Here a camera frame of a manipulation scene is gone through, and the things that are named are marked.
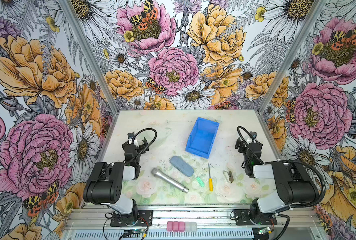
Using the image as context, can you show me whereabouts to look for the yellow handled screwdriver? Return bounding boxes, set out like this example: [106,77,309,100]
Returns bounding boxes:
[208,164,214,192]

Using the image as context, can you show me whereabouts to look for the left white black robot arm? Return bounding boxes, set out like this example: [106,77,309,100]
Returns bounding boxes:
[83,128,158,227]

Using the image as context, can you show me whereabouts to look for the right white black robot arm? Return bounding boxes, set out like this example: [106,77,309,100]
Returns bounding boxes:
[236,126,327,225]

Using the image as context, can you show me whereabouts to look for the blue plastic bin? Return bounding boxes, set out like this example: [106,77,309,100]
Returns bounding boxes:
[186,117,220,159]

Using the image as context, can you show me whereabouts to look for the silver microphone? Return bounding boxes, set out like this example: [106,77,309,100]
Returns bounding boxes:
[152,168,189,194]

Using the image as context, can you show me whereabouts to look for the small metal carabiner clip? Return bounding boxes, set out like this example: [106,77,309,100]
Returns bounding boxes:
[223,171,234,184]

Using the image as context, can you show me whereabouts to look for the blue grey oblong case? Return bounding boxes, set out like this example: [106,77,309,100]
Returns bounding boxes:
[170,156,195,177]

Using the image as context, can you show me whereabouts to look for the small green translucent piece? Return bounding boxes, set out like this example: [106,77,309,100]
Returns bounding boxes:
[196,177,205,188]

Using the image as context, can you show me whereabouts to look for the pink and white button block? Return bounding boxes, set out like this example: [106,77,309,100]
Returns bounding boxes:
[167,221,198,232]

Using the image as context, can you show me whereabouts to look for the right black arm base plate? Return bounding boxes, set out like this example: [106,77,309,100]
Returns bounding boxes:
[231,209,277,226]

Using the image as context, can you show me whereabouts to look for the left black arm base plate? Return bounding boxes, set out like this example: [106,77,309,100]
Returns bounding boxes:
[110,210,154,227]

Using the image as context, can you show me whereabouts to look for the aluminium front rail frame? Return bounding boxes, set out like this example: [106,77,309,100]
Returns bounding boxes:
[62,205,328,240]

